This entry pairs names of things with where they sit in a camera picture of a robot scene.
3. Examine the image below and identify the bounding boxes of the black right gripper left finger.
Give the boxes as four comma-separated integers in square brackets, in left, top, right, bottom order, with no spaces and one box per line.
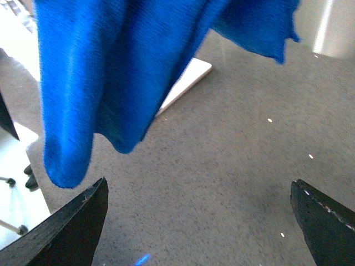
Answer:
[1,178,108,265]

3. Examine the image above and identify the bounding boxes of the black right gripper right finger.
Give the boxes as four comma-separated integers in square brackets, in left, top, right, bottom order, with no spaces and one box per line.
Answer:
[290,179,354,265]

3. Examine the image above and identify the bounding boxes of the blue microfiber towel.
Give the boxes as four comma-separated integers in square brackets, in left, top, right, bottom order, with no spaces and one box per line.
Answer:
[34,1,299,188]

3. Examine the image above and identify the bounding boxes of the white pleated curtain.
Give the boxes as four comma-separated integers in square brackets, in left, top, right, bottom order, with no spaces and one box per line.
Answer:
[295,0,354,61]

